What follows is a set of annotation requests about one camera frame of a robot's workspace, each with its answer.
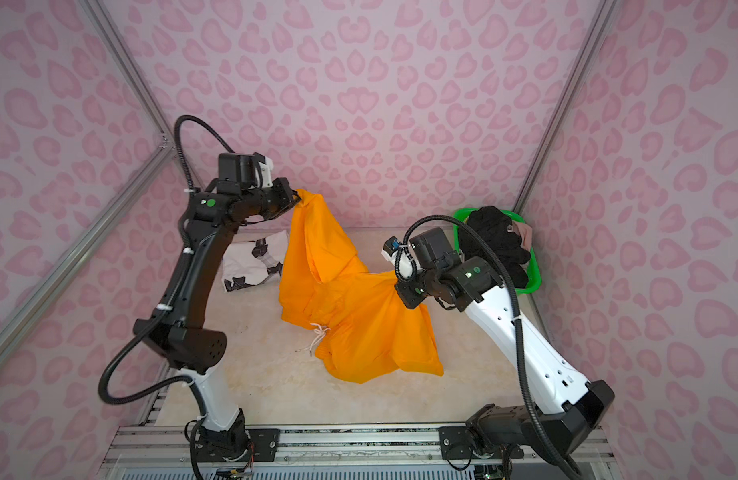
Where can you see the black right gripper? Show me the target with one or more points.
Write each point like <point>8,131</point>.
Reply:
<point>405,298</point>

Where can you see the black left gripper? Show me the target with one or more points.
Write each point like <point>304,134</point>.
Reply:
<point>291,194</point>

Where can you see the white t-shirt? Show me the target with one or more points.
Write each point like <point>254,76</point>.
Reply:
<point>256,262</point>

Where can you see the orange garment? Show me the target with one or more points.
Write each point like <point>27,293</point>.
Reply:
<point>363,329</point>

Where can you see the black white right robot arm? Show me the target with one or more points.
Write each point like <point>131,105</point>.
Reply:
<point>560,405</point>

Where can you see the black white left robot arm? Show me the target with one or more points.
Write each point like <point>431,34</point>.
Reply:
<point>176,328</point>

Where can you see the green laundry basket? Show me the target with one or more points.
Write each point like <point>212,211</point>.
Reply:
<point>532,267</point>

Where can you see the black garment in basket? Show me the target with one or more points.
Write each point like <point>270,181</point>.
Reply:
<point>502,234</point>

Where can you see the pink beige garment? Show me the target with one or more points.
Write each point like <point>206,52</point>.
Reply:
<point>525,232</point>

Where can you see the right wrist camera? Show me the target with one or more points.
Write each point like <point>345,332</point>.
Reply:
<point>430,250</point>

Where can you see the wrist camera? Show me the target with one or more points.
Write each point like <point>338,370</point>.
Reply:
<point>430,250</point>
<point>245,171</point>

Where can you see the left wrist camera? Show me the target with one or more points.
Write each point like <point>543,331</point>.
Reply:
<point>245,171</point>

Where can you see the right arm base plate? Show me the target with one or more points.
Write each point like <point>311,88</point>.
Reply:
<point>458,443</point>

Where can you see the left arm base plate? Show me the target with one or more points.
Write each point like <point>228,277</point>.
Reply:
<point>260,445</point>

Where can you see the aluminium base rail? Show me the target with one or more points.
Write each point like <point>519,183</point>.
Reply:
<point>300,446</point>

